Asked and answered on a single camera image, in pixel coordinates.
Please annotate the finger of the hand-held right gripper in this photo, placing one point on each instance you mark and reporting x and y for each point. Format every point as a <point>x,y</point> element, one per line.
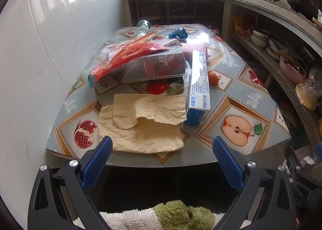
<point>293,159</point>

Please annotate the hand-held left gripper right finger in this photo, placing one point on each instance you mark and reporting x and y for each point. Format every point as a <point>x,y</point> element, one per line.
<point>227,164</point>

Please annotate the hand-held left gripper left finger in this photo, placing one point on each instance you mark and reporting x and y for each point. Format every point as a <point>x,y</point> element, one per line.
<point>99,162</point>

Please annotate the brown paper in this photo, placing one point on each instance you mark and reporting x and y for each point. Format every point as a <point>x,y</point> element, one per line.
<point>146,134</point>

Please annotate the blue white toothpaste box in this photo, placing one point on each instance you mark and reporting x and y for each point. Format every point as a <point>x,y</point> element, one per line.
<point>198,89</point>

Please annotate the orange peel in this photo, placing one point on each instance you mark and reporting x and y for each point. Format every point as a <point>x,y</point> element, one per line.
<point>213,79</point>

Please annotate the clear plastic container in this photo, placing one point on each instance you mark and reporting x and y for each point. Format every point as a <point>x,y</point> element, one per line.
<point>133,71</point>

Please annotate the red snack bag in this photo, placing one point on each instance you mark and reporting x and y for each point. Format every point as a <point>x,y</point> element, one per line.
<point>120,54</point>

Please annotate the red drink can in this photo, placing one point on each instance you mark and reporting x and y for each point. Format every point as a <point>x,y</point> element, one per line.
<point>161,68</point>

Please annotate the pink sponge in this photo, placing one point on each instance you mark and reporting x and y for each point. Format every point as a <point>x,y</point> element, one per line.
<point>193,47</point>

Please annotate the small white box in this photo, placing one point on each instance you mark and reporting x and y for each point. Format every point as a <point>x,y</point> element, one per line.
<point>172,42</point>

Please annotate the green label plastic bottle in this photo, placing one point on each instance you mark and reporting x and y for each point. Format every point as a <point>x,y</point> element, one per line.
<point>142,29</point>

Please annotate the fruit print tablecloth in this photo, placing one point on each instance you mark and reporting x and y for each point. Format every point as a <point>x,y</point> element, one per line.
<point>221,96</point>

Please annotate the clear bag with yellow contents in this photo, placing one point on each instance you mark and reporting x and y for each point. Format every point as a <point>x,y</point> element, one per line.
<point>309,91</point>

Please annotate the fluffy green white garment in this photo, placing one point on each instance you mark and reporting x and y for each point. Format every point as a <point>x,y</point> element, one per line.
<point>176,215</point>

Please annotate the perforated metal shelf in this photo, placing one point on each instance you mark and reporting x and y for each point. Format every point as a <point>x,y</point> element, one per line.
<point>284,81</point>

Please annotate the pink plastic basin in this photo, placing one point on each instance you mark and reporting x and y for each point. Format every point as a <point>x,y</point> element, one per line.
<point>293,71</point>

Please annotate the stack of white bowls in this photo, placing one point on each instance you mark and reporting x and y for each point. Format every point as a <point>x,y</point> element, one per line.
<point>260,37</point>

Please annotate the crumpled blue wrapper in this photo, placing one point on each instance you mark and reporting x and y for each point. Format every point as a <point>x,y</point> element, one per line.
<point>178,34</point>

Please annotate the yellow orange packet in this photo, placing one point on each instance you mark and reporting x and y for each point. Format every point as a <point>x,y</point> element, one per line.
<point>242,25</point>

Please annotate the under counter pipes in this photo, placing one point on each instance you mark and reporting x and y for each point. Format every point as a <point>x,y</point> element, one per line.
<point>176,11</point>

